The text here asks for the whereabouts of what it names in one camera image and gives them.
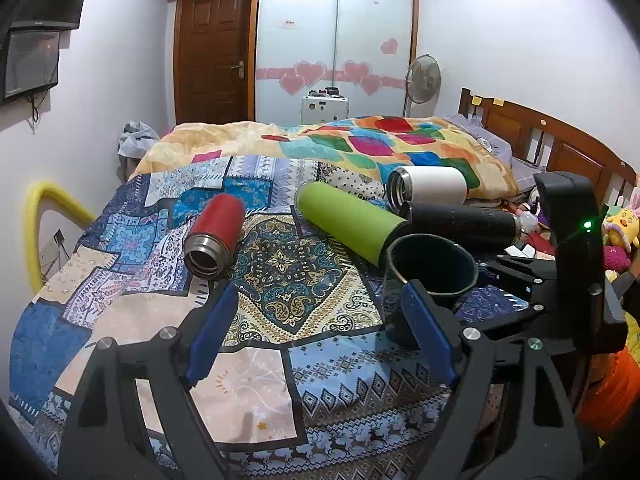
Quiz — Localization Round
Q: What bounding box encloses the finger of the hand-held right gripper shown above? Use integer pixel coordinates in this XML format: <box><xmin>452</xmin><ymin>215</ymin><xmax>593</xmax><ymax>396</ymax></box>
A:
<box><xmin>452</xmin><ymin>304</ymin><xmax>557</xmax><ymax>348</ymax></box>
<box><xmin>475</xmin><ymin>254</ymin><xmax>558</xmax><ymax>302</ymax></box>

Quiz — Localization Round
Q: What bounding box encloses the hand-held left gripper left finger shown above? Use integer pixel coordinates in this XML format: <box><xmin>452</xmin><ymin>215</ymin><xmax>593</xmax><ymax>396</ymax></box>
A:
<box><xmin>57</xmin><ymin>282</ymin><xmax>241</xmax><ymax>480</ymax></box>

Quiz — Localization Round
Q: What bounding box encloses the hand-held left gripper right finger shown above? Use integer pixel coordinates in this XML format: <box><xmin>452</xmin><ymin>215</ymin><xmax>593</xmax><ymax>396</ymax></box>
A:
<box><xmin>399</xmin><ymin>280</ymin><xmax>586</xmax><ymax>480</ymax></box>

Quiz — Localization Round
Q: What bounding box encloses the dark teal cup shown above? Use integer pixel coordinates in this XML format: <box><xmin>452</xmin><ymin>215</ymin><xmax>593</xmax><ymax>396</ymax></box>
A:
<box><xmin>382</xmin><ymin>234</ymin><xmax>482</xmax><ymax>348</ymax></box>

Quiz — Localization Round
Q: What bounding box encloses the black cup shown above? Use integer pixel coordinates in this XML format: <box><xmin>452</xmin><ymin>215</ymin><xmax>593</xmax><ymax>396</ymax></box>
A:
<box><xmin>402</xmin><ymin>201</ymin><xmax>523</xmax><ymax>251</ymax></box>

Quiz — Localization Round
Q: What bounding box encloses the red cup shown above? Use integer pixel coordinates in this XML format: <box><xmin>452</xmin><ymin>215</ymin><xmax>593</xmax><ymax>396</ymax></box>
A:
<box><xmin>183</xmin><ymin>194</ymin><xmax>247</xmax><ymax>278</ymax></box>

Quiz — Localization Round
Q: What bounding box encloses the white cup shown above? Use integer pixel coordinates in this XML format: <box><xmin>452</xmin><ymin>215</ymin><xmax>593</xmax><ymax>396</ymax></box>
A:
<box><xmin>386</xmin><ymin>166</ymin><xmax>468</xmax><ymax>209</ymax></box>

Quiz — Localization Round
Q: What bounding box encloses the green cup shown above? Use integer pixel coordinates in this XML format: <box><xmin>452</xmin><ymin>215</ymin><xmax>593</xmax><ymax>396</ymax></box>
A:
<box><xmin>294</xmin><ymin>181</ymin><xmax>412</xmax><ymax>266</ymax></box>

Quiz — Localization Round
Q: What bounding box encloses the pink plush toy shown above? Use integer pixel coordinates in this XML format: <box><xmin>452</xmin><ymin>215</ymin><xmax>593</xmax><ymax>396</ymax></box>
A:
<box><xmin>602</xmin><ymin>245</ymin><xmax>633</xmax><ymax>273</ymax></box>

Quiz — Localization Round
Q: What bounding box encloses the yellow chick plush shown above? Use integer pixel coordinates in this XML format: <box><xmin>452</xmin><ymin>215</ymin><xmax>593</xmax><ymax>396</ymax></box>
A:
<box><xmin>602</xmin><ymin>207</ymin><xmax>640</xmax><ymax>251</ymax></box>

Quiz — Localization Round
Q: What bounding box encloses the patchwork printed blanket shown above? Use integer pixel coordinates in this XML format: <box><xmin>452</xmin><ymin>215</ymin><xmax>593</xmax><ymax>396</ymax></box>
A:
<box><xmin>10</xmin><ymin>155</ymin><xmax>531</xmax><ymax>480</ymax></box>

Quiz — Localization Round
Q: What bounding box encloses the wooden headboard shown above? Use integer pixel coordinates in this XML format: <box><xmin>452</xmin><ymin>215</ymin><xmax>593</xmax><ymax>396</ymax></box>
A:
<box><xmin>459</xmin><ymin>87</ymin><xmax>639</xmax><ymax>211</ymax></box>

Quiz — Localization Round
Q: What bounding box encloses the orange cloth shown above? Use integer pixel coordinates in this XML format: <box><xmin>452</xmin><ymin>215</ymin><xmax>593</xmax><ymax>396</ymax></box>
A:
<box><xmin>575</xmin><ymin>345</ymin><xmax>640</xmax><ymax>443</ymax></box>

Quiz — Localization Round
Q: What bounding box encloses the grey pillow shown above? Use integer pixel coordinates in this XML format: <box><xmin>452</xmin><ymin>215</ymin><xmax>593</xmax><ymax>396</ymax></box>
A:
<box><xmin>444</xmin><ymin>111</ymin><xmax>516</xmax><ymax>167</ymax></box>

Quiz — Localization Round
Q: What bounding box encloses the grey clothes pile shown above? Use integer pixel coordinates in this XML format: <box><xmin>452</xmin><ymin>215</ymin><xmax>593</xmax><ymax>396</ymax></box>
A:
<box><xmin>117</xmin><ymin>121</ymin><xmax>162</xmax><ymax>181</ymax></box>

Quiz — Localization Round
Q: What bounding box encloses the colourful patch quilt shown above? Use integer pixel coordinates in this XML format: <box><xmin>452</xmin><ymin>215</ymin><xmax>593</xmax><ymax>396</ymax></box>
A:
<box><xmin>127</xmin><ymin>116</ymin><xmax>518</xmax><ymax>201</ymax></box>

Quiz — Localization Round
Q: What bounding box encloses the standing fan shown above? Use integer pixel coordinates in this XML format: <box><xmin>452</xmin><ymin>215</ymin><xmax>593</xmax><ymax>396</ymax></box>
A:
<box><xmin>402</xmin><ymin>54</ymin><xmax>443</xmax><ymax>119</ymax></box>

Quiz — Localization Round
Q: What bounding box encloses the yellow foam tube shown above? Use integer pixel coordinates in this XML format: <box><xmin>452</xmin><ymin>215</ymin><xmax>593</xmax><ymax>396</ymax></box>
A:
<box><xmin>26</xmin><ymin>180</ymin><xmax>96</xmax><ymax>293</ymax></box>

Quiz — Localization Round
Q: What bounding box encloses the white appliance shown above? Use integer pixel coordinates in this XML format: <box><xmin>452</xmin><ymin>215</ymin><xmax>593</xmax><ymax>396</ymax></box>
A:
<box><xmin>300</xmin><ymin>88</ymin><xmax>350</xmax><ymax>124</ymax></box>

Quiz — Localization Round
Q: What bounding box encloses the brown wooden door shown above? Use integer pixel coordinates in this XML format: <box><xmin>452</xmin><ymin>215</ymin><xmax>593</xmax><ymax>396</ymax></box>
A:
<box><xmin>172</xmin><ymin>0</ymin><xmax>253</xmax><ymax>126</ymax></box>

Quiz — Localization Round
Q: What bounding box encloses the glass sliding-door wardrobe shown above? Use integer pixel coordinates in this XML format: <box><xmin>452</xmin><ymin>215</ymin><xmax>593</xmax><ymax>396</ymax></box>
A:
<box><xmin>150</xmin><ymin>0</ymin><xmax>419</xmax><ymax>126</ymax></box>

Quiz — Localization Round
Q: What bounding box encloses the black wall monitor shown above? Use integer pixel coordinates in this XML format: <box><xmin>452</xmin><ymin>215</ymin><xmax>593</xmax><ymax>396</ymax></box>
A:
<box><xmin>0</xmin><ymin>29</ymin><xmax>62</xmax><ymax>107</ymax></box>

